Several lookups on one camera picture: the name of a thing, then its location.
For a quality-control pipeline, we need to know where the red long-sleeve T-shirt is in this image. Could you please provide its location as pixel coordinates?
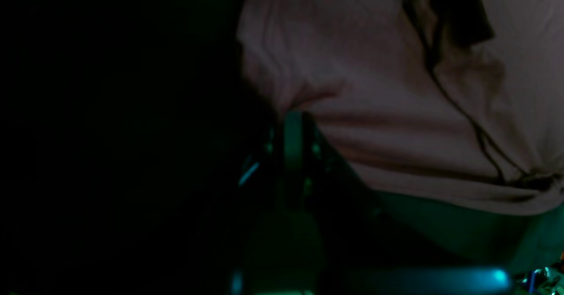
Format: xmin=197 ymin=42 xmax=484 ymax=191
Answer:
xmin=237 ymin=0 xmax=563 ymax=216

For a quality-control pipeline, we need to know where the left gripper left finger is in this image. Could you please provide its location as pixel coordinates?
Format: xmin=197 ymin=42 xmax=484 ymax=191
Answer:
xmin=229 ymin=114 xmax=293 ymax=295

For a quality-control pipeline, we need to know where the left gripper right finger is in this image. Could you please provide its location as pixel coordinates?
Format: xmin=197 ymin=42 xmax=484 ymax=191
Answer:
xmin=293 ymin=112 xmax=386 ymax=295

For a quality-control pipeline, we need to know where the black table cloth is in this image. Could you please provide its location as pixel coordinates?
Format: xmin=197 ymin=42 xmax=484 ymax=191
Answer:
xmin=1 ymin=0 xmax=563 ymax=295

